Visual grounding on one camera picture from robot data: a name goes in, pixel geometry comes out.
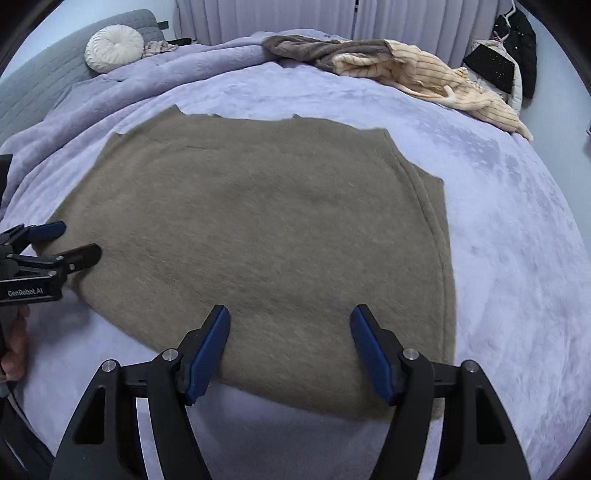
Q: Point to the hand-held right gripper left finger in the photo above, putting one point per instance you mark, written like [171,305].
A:
[210,355]

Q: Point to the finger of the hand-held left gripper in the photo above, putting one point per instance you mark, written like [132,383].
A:
[81,256]
[48,229]

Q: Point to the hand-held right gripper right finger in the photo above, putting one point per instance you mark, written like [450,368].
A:
[371,355]

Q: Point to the olive brown knit sweater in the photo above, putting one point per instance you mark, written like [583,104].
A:
[258,240]

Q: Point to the person's left hand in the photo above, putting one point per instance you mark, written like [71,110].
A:
[16,346]

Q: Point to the grey quilted headboard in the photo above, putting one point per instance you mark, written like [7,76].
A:
[41,83]

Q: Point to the purple fleece blanket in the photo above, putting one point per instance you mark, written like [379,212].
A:
[498,258]

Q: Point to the white round pillow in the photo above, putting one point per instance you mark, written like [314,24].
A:
[113,48]

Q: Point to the small striped cloth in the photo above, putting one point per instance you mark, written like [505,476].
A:
[157,48]

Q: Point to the cream striped garment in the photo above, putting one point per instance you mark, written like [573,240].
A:
[425,69]

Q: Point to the grey brown fleece garment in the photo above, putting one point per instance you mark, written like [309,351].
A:
[304,48]

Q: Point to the black sparkly garment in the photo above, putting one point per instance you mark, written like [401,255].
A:
[491,67]

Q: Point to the black jacket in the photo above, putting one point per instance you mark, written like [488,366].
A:
[524,50]

